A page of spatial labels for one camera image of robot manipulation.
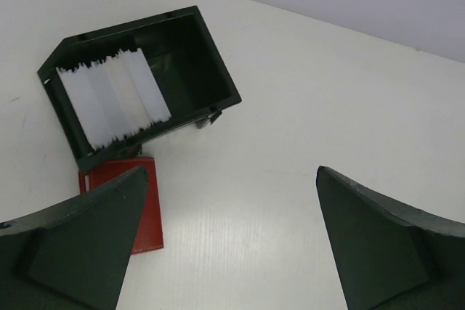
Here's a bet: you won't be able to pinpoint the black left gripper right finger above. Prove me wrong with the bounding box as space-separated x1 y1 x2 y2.
316 166 464 309

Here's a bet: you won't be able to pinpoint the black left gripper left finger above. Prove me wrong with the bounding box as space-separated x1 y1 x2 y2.
1 167 148 309

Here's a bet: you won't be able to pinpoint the white cards in box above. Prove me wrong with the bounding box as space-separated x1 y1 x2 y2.
55 48 172 150

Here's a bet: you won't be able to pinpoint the black card box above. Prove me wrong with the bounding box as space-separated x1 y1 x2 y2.
37 6 242 173

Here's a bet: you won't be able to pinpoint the red leather card holder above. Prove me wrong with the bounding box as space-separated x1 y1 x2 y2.
78 156 164 255

